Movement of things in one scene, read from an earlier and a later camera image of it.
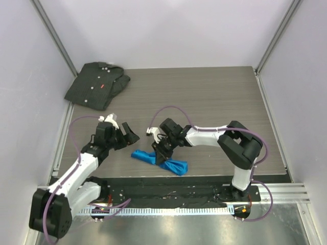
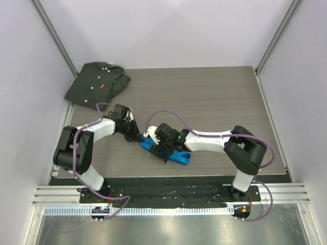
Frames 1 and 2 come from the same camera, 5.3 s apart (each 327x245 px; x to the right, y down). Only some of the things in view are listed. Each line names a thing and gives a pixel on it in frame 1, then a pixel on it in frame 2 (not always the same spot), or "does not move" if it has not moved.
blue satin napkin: (178, 167) → (182, 157)
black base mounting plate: (173, 193) does not move
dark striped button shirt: (95, 84) does not move
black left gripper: (129, 138) → (135, 135)
